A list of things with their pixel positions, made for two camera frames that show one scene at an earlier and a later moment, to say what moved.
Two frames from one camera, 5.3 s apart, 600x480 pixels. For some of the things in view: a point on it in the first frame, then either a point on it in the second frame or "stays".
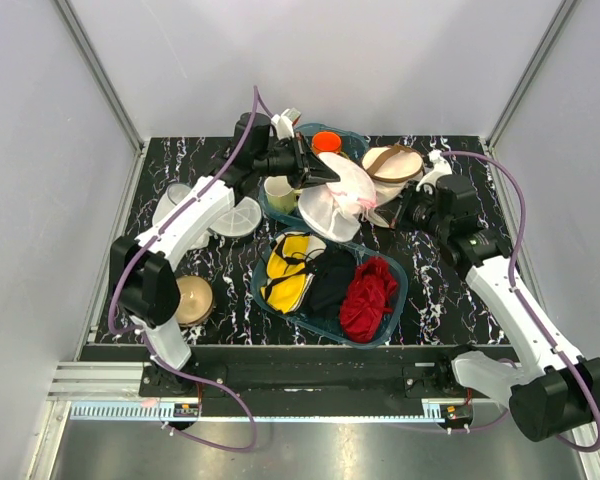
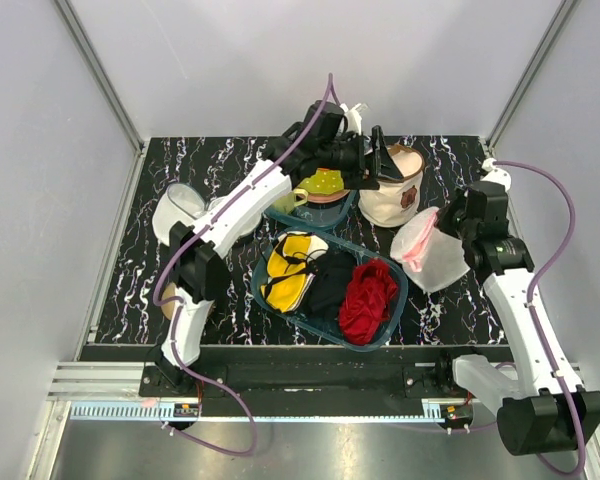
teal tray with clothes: [353, 291] stays
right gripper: [408, 199] → [443, 216]
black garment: [332, 273] stays
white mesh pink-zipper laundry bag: [334, 210] → [431, 257]
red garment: [371, 289] stays
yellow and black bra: [288, 269] stays
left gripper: [308, 169] → [382, 163]
